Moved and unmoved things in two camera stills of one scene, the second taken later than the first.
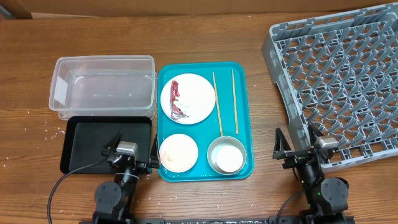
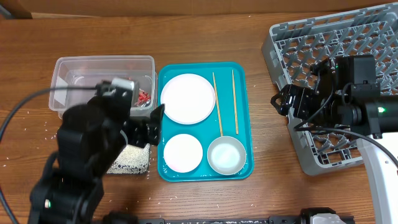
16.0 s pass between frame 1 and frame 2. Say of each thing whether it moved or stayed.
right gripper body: moved
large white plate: stayed
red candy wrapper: moved
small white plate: moved
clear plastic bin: stayed
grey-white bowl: stayed
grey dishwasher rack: stayed
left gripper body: moved
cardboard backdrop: stayed
